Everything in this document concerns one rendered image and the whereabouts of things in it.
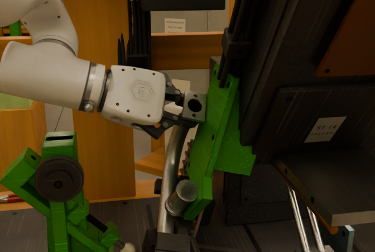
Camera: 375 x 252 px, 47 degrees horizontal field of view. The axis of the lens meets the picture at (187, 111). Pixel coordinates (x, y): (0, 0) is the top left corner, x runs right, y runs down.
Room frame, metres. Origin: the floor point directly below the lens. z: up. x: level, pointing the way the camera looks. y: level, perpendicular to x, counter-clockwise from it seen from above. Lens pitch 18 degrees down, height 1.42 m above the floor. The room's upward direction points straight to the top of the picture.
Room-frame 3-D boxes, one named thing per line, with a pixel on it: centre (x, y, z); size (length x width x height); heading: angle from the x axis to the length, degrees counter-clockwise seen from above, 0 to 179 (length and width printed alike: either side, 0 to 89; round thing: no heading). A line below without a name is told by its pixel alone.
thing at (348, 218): (0.69, -0.23, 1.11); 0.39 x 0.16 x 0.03; 10
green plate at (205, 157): (0.70, -0.07, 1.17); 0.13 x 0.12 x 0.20; 100
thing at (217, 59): (0.93, -0.21, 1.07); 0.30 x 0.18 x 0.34; 100
